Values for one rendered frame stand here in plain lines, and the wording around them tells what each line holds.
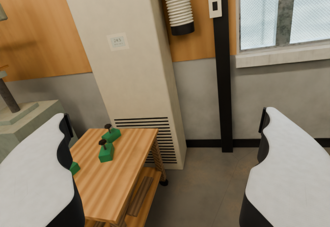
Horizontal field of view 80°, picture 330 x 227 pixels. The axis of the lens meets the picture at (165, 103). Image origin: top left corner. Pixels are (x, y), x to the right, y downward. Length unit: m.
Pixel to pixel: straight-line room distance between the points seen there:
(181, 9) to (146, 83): 0.51
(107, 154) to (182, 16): 0.93
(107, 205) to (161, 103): 0.72
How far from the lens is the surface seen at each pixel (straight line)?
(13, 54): 2.33
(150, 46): 1.28
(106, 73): 1.45
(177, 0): 1.31
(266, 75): 1.65
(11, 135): 1.70
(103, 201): 1.07
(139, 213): 1.40
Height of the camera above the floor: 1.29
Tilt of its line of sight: 27 degrees down
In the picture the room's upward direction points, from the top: 12 degrees counter-clockwise
